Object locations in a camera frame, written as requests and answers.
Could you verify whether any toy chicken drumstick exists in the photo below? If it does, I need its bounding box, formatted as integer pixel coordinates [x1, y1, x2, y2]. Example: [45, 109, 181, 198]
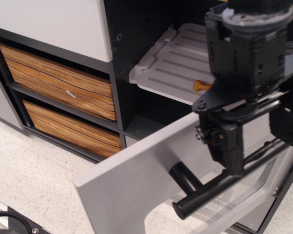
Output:
[193, 80, 212, 92]

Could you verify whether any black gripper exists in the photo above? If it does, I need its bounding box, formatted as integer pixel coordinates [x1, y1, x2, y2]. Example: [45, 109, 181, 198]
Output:
[193, 4, 293, 146]

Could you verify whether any black braided cable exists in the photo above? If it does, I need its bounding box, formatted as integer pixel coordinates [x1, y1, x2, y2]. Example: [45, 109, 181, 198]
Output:
[0, 211, 32, 234]

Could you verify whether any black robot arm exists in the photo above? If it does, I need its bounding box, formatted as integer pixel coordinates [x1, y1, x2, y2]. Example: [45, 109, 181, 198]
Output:
[192, 0, 293, 176]

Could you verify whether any black oven door handle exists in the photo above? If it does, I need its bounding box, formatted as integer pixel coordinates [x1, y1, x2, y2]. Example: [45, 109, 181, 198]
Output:
[169, 138, 290, 220]

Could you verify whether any wood-pattern storage bin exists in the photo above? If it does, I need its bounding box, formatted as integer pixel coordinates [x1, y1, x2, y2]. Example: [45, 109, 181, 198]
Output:
[23, 99, 123, 158]
[0, 41, 117, 121]

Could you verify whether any grey toy oven door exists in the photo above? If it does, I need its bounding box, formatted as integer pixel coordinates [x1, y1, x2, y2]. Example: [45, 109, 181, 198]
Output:
[73, 113, 293, 234]

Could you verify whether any grey lower oven drawer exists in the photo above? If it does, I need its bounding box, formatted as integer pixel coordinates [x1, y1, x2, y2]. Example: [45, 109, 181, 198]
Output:
[125, 135, 276, 232]

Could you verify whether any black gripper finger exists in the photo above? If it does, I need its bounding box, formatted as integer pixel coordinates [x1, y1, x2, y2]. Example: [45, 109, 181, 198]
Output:
[207, 122, 244, 176]

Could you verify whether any upper wood-pattern storage bin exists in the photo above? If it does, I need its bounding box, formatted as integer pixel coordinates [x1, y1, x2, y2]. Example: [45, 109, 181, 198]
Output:
[0, 41, 117, 121]

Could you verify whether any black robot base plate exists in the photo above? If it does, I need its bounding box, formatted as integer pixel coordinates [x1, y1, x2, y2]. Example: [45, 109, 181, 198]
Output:
[6, 206, 52, 234]

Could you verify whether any dark grey kitchen cabinet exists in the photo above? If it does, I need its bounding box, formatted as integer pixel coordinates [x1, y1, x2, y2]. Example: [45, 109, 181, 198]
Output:
[0, 0, 293, 234]

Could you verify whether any lower wood-pattern storage bin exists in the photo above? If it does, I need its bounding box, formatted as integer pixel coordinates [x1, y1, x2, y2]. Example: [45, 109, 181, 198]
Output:
[23, 99, 123, 158]

